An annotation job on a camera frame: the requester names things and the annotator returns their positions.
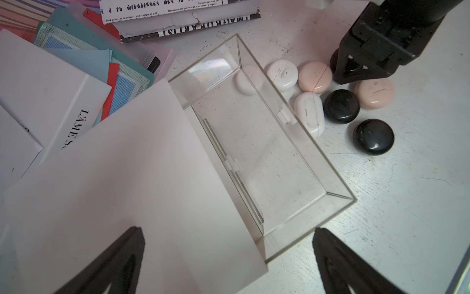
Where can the clear plastic drawer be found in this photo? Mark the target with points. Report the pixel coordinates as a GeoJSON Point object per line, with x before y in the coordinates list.
{"type": "Point", "coordinates": [280, 181]}

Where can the white drawer cabinet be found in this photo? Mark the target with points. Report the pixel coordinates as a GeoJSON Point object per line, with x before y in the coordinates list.
{"type": "Point", "coordinates": [145, 167]}

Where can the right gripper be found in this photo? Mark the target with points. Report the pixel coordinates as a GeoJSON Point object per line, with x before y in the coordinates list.
{"type": "Point", "coordinates": [386, 36]}

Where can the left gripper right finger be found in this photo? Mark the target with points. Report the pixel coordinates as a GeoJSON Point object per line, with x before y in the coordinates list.
{"type": "Point", "coordinates": [342, 271]}

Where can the stack of folders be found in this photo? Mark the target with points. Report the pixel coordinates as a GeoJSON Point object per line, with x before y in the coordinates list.
{"type": "Point", "coordinates": [77, 34]}

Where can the pink earphone case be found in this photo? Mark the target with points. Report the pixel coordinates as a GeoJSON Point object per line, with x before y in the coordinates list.
{"type": "Point", "coordinates": [315, 77]}
{"type": "Point", "coordinates": [374, 94]}

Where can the folded newspaper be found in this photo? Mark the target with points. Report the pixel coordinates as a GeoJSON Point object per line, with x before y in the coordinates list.
{"type": "Point", "coordinates": [143, 20]}

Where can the white oblong earphone case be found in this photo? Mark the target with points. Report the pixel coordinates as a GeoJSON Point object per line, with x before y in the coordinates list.
{"type": "Point", "coordinates": [309, 109]}

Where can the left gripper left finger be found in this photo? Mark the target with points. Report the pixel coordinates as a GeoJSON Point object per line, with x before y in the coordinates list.
{"type": "Point", "coordinates": [114, 271]}

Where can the white book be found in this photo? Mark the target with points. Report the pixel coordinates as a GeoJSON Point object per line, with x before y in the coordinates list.
{"type": "Point", "coordinates": [46, 104]}

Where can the black earphone case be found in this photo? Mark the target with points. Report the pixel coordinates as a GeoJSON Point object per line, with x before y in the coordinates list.
{"type": "Point", "coordinates": [341, 106]}
{"type": "Point", "coordinates": [373, 136]}

